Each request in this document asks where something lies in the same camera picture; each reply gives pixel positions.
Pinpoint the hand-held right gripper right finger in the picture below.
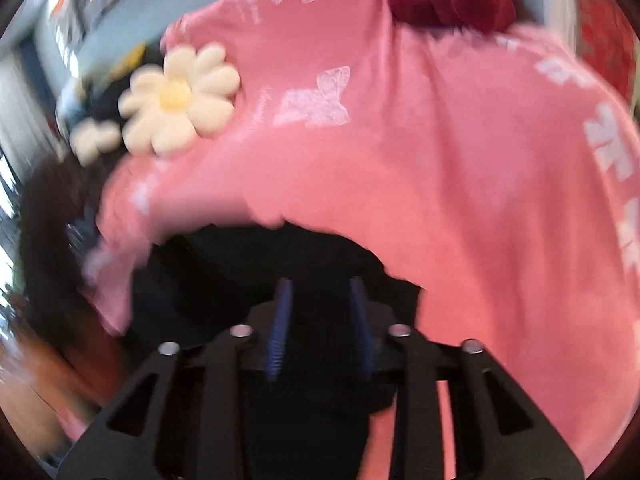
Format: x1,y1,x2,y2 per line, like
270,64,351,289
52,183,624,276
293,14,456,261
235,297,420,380
349,276,586,480

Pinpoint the black garment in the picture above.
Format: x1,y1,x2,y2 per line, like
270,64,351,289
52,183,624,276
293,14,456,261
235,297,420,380
120,221,423,480

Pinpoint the red patterned cushion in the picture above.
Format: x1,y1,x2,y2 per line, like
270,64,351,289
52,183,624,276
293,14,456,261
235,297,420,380
570,0,638,106

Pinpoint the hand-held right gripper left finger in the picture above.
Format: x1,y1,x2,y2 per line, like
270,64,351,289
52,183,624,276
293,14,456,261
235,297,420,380
57,277,296,480

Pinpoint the small cream flower plush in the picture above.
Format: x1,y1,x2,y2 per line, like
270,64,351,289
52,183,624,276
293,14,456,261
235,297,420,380
70,119,123,167

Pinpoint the large cream flower plush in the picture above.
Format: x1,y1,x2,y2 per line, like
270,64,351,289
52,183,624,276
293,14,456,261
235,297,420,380
118,42,242,157

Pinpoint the pink butterfly print blanket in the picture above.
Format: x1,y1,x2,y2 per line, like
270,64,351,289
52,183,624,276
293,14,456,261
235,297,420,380
82,0,640,480

